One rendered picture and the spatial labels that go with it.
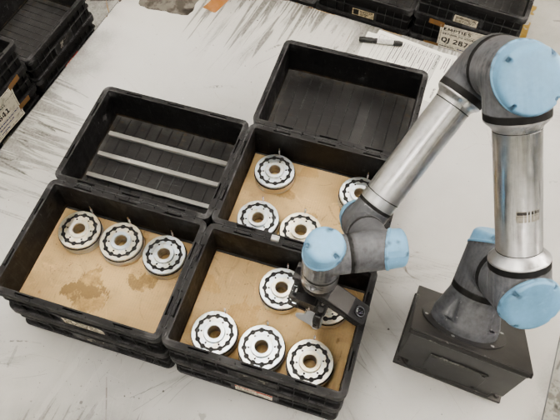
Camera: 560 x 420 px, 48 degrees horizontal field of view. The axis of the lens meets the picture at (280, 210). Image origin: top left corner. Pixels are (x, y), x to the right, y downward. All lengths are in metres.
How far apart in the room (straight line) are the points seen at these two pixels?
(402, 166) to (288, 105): 0.60
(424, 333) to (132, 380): 0.69
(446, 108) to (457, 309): 0.44
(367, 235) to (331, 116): 0.65
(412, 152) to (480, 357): 0.45
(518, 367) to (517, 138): 0.50
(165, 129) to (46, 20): 1.17
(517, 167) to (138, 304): 0.87
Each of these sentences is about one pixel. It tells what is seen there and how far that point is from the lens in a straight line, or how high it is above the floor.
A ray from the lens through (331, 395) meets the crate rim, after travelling 1.31.
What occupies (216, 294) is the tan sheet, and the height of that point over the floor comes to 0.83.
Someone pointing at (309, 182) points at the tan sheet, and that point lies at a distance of 1.62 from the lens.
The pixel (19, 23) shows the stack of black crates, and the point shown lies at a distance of 2.82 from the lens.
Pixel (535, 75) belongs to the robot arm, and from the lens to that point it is 1.11.
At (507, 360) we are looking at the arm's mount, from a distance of 1.42.
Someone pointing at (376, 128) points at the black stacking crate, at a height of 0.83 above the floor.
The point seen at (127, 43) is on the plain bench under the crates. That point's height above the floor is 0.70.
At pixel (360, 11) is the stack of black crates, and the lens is 2.65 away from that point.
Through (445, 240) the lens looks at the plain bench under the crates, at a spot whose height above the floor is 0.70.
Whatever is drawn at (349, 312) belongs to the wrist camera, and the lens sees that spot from 1.29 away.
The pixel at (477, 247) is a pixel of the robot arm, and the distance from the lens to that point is 1.38.
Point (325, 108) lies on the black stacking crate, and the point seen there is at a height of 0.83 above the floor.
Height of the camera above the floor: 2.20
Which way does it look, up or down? 60 degrees down
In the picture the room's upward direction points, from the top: straight up
